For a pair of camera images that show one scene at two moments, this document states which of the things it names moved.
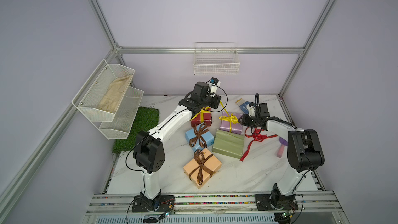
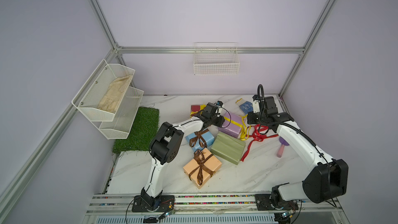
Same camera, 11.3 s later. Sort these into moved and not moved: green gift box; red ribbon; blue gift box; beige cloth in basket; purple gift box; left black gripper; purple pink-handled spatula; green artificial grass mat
Moved: left black gripper; green gift box
Not moved: purple pink-handled spatula; purple gift box; beige cloth in basket; blue gift box; red ribbon; green artificial grass mat
